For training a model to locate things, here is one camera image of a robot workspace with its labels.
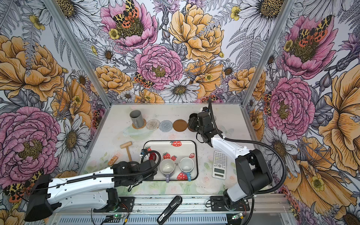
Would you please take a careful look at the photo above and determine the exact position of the multicolour zigzag woven coaster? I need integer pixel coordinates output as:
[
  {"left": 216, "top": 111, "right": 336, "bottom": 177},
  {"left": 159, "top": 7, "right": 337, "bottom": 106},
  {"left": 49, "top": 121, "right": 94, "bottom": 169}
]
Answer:
[{"left": 146, "top": 119, "right": 160, "bottom": 131}]

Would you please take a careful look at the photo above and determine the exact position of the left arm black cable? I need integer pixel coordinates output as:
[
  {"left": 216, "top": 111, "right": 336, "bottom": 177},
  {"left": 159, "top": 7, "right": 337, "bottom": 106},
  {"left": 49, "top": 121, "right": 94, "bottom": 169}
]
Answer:
[{"left": 16, "top": 150, "right": 161, "bottom": 203}]

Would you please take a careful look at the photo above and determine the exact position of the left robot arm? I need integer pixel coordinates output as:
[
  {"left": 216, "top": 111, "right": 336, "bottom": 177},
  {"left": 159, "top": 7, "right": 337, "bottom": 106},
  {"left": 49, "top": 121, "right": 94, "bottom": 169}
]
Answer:
[{"left": 24, "top": 151, "right": 162, "bottom": 222}]

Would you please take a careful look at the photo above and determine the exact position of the black mug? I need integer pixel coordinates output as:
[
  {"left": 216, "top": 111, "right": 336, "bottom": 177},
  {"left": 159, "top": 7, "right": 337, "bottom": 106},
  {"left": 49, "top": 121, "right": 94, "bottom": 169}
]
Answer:
[{"left": 187, "top": 113, "right": 198, "bottom": 132}]

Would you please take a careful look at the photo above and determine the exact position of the woven rattan coaster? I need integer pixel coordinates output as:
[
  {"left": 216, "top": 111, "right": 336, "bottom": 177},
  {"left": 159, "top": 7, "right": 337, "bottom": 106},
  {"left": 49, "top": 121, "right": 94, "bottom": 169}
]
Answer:
[{"left": 132, "top": 119, "right": 147, "bottom": 129}]

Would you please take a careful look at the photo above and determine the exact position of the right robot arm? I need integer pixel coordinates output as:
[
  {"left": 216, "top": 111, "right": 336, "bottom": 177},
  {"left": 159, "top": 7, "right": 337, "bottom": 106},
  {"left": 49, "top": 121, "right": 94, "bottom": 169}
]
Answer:
[{"left": 187, "top": 111, "right": 272, "bottom": 210}]

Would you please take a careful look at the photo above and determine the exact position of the white mug purple handle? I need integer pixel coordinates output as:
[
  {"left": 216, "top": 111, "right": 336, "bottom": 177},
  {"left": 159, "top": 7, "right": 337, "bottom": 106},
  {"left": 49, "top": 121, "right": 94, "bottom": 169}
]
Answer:
[{"left": 159, "top": 159, "right": 175, "bottom": 183}]

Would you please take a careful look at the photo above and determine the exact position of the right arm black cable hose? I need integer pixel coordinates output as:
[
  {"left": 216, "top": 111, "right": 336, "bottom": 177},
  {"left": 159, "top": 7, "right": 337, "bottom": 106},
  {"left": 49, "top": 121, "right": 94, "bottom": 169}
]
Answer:
[{"left": 207, "top": 97, "right": 287, "bottom": 225}]

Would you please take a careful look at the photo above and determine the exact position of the white strawberry tray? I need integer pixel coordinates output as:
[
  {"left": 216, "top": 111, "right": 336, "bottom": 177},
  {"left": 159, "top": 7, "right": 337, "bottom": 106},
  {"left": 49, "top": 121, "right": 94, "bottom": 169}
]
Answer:
[{"left": 140, "top": 140, "right": 199, "bottom": 182}]

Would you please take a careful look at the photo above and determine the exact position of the small wooden mallet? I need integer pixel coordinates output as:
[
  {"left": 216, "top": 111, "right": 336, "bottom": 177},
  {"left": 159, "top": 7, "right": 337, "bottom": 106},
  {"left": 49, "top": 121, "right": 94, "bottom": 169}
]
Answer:
[{"left": 120, "top": 141, "right": 132, "bottom": 161}]

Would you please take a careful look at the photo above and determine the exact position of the small wooden block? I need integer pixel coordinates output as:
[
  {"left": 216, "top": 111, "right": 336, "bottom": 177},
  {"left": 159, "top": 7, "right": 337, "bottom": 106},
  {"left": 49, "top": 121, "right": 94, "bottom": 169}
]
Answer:
[{"left": 108, "top": 153, "right": 120, "bottom": 166}]

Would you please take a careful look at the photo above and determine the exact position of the white mug blue handle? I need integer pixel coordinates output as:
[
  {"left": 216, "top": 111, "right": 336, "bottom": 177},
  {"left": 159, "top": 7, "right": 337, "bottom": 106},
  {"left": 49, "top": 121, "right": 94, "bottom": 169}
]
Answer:
[{"left": 180, "top": 157, "right": 195, "bottom": 182}]

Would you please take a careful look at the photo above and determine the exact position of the plain brown wooden coaster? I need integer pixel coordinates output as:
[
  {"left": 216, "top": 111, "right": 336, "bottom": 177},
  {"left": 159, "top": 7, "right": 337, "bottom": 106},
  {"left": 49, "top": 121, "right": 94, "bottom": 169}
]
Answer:
[{"left": 173, "top": 120, "right": 188, "bottom": 132}]

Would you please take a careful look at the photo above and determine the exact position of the white calculator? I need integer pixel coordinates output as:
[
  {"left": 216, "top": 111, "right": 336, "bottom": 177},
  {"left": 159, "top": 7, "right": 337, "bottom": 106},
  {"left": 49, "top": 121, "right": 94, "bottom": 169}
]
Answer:
[{"left": 212, "top": 151, "right": 227, "bottom": 180}]

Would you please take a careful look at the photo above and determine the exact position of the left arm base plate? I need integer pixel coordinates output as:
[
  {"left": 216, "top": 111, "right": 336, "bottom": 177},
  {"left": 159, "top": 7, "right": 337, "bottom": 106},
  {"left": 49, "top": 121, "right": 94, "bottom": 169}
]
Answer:
[{"left": 93, "top": 197, "right": 135, "bottom": 213}]

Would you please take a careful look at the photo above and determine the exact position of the grey mug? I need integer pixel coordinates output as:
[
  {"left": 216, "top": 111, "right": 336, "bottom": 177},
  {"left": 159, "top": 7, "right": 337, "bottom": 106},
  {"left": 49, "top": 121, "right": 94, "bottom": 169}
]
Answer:
[{"left": 129, "top": 110, "right": 143, "bottom": 126}]

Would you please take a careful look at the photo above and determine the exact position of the grey woven coaster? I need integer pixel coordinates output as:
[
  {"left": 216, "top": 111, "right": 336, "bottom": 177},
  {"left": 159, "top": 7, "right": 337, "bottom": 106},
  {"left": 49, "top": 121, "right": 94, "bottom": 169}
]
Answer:
[{"left": 159, "top": 120, "right": 173, "bottom": 133}]

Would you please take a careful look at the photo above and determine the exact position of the black stapler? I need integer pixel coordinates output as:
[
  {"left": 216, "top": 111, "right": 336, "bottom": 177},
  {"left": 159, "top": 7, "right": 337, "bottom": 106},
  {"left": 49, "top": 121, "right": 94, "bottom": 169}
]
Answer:
[{"left": 157, "top": 196, "right": 182, "bottom": 225}]

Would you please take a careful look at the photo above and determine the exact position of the red inside white mug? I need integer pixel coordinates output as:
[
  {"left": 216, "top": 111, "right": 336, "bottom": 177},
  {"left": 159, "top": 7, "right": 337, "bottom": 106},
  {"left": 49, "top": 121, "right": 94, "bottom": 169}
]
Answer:
[{"left": 149, "top": 153, "right": 157, "bottom": 161}]

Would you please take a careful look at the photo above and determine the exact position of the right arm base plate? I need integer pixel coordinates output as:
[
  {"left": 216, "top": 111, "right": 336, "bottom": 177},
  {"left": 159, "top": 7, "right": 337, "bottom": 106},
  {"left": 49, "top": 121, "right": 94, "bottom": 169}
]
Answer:
[{"left": 210, "top": 196, "right": 250, "bottom": 212}]

